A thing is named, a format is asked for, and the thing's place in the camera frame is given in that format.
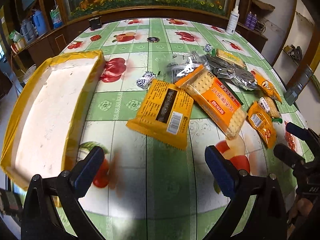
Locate small orange snack packet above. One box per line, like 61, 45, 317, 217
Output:
248, 101, 277, 148

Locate orange chip bag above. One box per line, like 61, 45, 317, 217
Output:
251, 69, 282, 103

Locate orange cracker packet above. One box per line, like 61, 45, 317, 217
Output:
175, 64, 247, 139

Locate silver foil snack bag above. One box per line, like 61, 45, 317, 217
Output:
205, 54, 259, 90

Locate yellow green cracker packet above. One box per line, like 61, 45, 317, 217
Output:
216, 49, 247, 69

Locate blue white candy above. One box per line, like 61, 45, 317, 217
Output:
203, 44, 216, 56
136, 71, 157, 89

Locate yellow snack packet barcode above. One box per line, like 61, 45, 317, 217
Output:
126, 79, 194, 150

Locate green edged cracker packet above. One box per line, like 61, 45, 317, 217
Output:
258, 96, 283, 124

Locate clear bag sunflower seeds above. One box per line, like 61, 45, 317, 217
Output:
166, 51, 210, 83

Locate yellow rimmed white tray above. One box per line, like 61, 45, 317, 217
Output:
1, 50, 106, 190

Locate purple bottles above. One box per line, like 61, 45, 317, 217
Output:
245, 12, 258, 30

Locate white spray bottle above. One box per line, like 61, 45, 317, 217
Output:
226, 5, 239, 35

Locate white plastic bucket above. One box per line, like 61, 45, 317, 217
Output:
23, 64, 37, 84

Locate fruit pattern green tablecloth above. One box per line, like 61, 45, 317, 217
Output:
61, 18, 313, 239

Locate round black bottle cap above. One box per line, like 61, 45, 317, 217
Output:
147, 37, 159, 43

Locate grey water jug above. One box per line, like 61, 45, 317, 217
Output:
20, 19, 36, 44

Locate blue water jug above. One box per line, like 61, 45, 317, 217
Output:
33, 10, 47, 36

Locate green label bottle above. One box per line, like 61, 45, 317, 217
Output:
50, 7, 63, 29

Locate small black box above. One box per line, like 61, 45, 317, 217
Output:
88, 17, 103, 31

